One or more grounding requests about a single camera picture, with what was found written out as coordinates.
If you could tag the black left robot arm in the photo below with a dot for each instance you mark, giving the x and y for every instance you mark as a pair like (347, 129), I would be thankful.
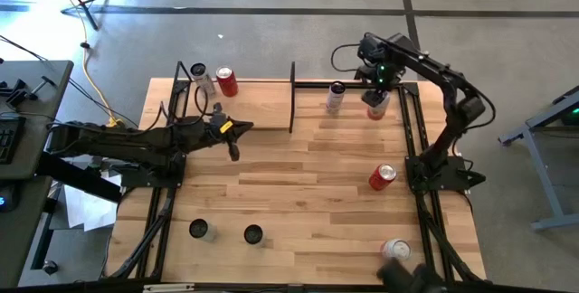
(113, 141)

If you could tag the black shelf end frame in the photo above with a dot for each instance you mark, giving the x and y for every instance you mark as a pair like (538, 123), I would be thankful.
(178, 69)

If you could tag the black clamp tools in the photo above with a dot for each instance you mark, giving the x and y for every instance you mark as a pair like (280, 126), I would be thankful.
(18, 94)

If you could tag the black caster wheel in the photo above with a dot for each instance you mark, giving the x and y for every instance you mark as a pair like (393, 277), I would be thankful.
(50, 267)

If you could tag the yellow label tag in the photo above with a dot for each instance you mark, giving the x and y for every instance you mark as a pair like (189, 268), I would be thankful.
(225, 126)

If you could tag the dark grey desk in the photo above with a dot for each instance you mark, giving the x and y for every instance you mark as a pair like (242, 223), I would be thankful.
(40, 121)

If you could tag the Celsius Arctic Vibe can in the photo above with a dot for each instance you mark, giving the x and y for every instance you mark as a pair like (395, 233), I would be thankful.
(253, 234)
(199, 229)

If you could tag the white paper sheets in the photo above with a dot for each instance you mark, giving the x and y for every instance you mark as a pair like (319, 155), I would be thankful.
(90, 211)

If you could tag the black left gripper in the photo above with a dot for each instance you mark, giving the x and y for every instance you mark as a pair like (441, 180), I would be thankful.
(208, 135)

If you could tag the Celsius Peach Vibe can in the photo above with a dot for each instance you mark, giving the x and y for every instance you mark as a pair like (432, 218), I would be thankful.
(335, 98)
(203, 82)

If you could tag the black keyboard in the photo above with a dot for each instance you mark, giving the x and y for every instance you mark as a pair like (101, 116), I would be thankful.
(9, 141)

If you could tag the pink Spindrift can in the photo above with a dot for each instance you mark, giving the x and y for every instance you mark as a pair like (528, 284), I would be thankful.
(377, 113)
(397, 248)

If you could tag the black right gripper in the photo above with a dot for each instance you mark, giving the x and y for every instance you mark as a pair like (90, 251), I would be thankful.
(383, 76)

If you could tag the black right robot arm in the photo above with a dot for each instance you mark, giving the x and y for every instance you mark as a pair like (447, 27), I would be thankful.
(452, 82)

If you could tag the red Coca-Cola can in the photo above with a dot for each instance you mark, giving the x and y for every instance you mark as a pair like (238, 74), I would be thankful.
(227, 82)
(381, 179)

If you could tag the black computer mouse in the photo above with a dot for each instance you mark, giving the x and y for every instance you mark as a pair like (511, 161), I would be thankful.
(8, 198)

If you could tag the grey metal cart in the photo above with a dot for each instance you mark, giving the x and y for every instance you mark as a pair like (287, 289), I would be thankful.
(556, 221)

